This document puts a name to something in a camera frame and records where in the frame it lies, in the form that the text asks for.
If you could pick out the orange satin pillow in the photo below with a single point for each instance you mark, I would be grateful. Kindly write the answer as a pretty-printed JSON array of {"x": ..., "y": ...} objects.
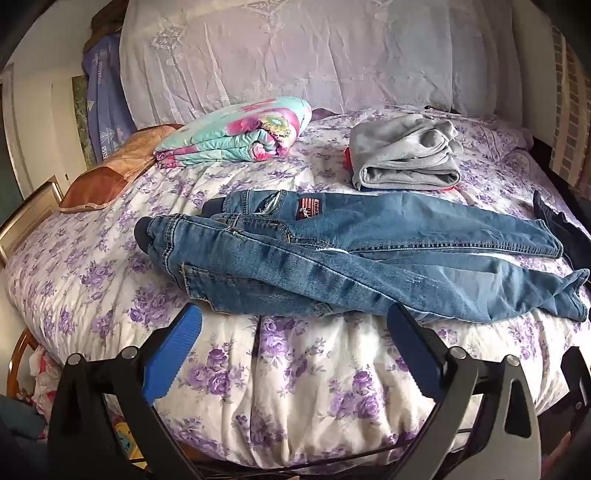
[{"x": 120, "y": 166}]

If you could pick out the red cloth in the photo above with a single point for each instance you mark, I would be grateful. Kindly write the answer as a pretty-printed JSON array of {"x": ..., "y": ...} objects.
[{"x": 347, "y": 158}]

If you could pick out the blue patterned blanket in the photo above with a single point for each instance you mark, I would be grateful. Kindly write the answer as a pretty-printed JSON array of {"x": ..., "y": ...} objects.
[{"x": 104, "y": 106}]

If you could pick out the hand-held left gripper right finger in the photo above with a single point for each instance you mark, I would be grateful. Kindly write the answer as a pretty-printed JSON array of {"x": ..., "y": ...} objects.
[{"x": 413, "y": 353}]

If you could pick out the folded grey pants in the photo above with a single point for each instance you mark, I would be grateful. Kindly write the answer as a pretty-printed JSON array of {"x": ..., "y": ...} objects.
[{"x": 401, "y": 147}]

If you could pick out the wooden chair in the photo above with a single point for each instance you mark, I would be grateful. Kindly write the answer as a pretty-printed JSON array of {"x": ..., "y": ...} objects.
[{"x": 21, "y": 364}]

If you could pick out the lavender embroidered cover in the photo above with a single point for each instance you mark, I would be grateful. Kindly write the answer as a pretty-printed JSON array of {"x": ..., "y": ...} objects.
[{"x": 300, "y": 50}]

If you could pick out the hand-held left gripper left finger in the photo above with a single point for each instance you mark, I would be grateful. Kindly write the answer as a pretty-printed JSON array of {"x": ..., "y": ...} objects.
[{"x": 171, "y": 357}]

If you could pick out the blue denim pants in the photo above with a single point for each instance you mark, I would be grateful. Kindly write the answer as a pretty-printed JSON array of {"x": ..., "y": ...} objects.
[{"x": 351, "y": 263}]

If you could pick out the purple floral bedspread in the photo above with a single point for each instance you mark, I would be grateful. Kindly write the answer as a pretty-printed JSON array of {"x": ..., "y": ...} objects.
[{"x": 300, "y": 374}]

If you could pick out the folded floral quilt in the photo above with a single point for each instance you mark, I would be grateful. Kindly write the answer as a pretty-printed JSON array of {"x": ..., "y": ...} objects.
[{"x": 235, "y": 131}]

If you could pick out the wooden picture frame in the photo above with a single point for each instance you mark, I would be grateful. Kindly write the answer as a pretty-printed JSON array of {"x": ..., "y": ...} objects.
[{"x": 27, "y": 217}]

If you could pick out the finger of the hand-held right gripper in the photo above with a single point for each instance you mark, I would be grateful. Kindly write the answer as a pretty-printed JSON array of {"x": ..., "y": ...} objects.
[{"x": 578, "y": 383}]

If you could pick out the pink floral cloth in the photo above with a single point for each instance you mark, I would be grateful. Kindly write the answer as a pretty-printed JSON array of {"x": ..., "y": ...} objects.
[{"x": 44, "y": 378}]

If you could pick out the dark garment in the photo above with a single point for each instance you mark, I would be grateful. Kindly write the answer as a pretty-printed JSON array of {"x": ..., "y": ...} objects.
[{"x": 561, "y": 226}]

